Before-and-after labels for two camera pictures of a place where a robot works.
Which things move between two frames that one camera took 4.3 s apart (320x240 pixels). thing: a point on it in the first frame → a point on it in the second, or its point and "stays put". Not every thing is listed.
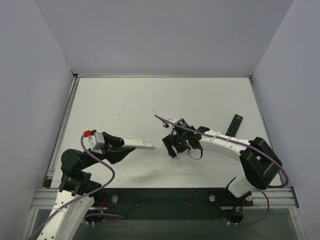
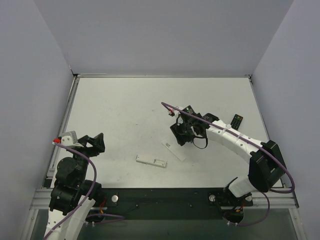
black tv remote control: (234, 125) stays put
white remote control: (138, 144) → (150, 161)
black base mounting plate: (167, 203) stays put
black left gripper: (108, 147) → (92, 146)
